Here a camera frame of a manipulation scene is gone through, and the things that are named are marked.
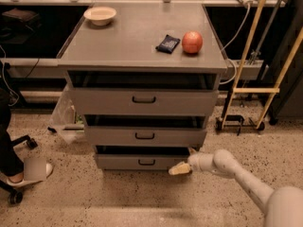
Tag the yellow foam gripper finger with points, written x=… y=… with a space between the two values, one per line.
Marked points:
x=181 y=168

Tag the grey bottom drawer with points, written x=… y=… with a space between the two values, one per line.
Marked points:
x=140 y=158

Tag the grey drawer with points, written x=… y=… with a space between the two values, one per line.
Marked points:
x=145 y=130
x=143 y=93
x=140 y=158

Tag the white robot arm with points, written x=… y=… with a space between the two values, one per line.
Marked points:
x=282 y=207

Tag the grey middle drawer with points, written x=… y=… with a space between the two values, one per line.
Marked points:
x=145 y=130

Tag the grey drawer cabinet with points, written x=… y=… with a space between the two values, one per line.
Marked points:
x=128 y=43

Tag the grey top drawer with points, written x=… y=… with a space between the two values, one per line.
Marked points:
x=143 y=93

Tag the clear plastic bag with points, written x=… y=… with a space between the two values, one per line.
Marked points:
x=65 y=121

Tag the dark blue snack packet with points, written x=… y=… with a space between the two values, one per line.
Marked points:
x=168 y=44

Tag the red apple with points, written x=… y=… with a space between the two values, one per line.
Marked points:
x=192 y=42

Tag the white sneaker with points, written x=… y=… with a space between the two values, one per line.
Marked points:
x=25 y=182

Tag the black office chair base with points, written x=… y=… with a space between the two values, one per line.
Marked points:
x=11 y=164

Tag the black trouser leg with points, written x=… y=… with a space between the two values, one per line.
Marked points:
x=4 y=123

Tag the white bowl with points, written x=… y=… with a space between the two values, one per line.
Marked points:
x=100 y=16

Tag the black box on shelf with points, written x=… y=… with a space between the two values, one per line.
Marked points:
x=21 y=18

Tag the yellow wooden frame stand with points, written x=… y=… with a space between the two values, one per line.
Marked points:
x=270 y=91

